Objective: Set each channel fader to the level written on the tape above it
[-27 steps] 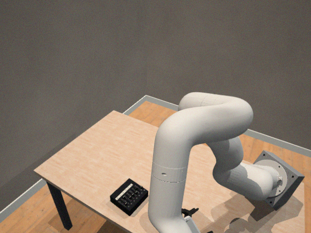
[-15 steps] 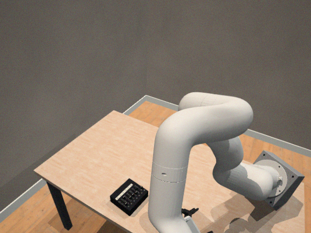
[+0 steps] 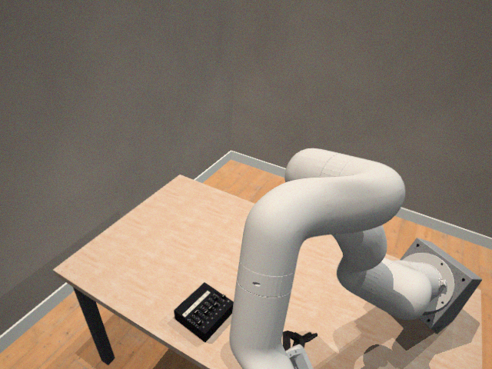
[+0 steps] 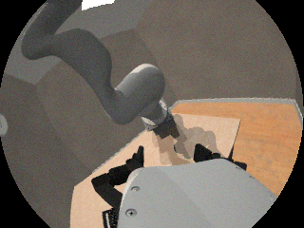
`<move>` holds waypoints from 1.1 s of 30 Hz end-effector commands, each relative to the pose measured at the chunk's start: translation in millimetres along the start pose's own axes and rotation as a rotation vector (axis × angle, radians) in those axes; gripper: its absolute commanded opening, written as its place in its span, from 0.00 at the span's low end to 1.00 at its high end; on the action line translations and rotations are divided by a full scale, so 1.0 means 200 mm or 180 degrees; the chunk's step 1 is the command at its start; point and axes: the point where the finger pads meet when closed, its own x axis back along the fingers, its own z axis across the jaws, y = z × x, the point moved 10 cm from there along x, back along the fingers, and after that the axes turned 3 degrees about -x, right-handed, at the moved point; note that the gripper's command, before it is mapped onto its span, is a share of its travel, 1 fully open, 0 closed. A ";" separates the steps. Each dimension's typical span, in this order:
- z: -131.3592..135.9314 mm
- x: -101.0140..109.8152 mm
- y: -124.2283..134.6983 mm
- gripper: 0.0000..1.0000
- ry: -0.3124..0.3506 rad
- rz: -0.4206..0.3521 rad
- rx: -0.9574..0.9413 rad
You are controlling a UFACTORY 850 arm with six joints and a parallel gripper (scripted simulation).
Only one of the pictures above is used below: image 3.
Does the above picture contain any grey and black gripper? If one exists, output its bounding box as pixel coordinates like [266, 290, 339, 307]
[283, 331, 317, 369]

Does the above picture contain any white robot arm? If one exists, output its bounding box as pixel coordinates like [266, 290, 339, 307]
[229, 148, 455, 369]

